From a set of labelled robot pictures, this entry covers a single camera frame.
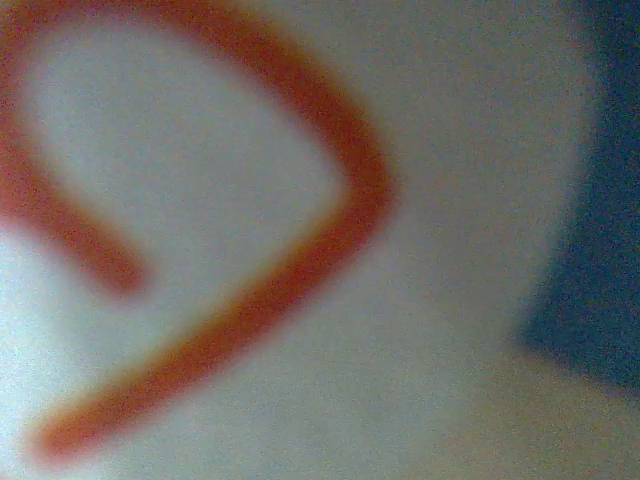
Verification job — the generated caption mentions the blue checkered paper bag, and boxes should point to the blue checkered paper bag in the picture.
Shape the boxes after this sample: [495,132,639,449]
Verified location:
[1,1,639,479]

